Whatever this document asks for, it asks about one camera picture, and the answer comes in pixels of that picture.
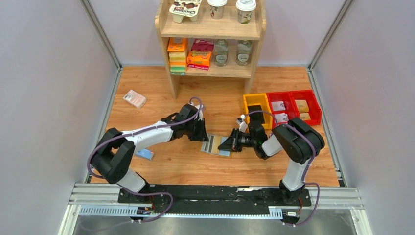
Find right paper coffee cup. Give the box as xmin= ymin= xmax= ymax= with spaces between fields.
xmin=236 ymin=0 xmax=256 ymax=24

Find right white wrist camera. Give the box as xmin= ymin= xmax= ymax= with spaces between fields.
xmin=236 ymin=115 xmax=248 ymax=133

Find stack of coloured sponges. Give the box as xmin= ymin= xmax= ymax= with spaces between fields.
xmin=167 ymin=37 xmax=188 ymax=75

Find pink white card pack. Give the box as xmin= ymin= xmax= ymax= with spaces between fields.
xmin=123 ymin=90 xmax=147 ymax=109

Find orange pink snack box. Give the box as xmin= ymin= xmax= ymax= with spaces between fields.
xmin=186 ymin=39 xmax=214 ymax=71

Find paper coffee cup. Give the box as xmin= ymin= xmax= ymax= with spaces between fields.
xmin=207 ymin=0 xmax=228 ymax=20
xmin=236 ymin=0 xmax=256 ymax=24

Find left glass bottle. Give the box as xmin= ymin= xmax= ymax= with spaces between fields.
xmin=213 ymin=39 xmax=229 ymax=66

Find right glass bottle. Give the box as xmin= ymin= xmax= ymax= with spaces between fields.
xmin=236 ymin=40 xmax=253 ymax=66

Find yellow plastic bin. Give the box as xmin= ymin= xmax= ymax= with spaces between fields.
xmin=243 ymin=93 xmax=274 ymax=130

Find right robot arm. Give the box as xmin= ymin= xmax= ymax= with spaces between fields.
xmin=218 ymin=117 xmax=325 ymax=201

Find white cards in bin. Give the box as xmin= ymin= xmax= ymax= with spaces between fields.
xmin=271 ymin=101 xmax=289 ymax=123

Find right red plastic bin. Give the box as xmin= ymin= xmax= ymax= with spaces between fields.
xmin=290 ymin=90 xmax=322 ymax=126

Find glass bottle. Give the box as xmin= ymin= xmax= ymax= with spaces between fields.
xmin=213 ymin=39 xmax=229 ymax=66
xmin=236 ymin=40 xmax=253 ymax=66

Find wooden shelf unit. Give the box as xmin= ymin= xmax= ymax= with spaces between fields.
xmin=155 ymin=0 xmax=267 ymax=98

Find blue small box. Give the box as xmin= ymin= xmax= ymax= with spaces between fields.
xmin=135 ymin=149 xmax=155 ymax=161

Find yoghurt multipack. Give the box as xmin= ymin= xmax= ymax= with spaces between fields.
xmin=169 ymin=0 xmax=202 ymax=23

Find black item in bin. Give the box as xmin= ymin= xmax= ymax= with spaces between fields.
xmin=248 ymin=105 xmax=265 ymax=124

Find aluminium rail frame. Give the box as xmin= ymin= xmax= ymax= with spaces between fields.
xmin=67 ymin=183 xmax=372 ymax=235

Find left paper coffee cup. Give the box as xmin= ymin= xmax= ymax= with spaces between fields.
xmin=207 ymin=0 xmax=228 ymax=20

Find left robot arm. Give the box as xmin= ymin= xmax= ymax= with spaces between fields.
xmin=87 ymin=103 xmax=208 ymax=193

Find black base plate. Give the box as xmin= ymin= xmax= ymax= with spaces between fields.
xmin=117 ymin=184 xmax=312 ymax=215

